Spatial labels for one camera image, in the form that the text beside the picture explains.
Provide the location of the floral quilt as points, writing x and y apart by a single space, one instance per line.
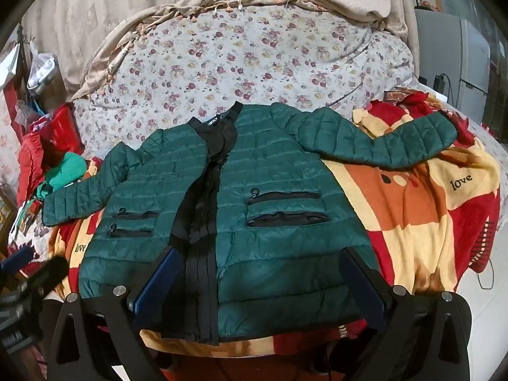
238 55

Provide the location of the beige fringed bedspread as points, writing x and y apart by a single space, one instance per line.
99 8

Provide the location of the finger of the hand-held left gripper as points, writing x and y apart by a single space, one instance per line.
16 255
49 269

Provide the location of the green cloth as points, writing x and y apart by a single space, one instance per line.
65 170

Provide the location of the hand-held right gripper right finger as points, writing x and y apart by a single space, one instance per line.
365 289

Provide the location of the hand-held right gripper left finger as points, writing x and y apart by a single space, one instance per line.
158 285

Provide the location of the red cloth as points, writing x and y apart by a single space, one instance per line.
31 158

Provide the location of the silver refrigerator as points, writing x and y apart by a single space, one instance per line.
444 47

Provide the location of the beige fringed cloth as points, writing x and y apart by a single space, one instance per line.
115 51

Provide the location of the clear plastic bag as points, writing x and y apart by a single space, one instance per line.
39 71

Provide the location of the green puffer jacket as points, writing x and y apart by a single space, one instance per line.
278 246

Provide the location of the black power adapter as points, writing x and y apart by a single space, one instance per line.
440 81

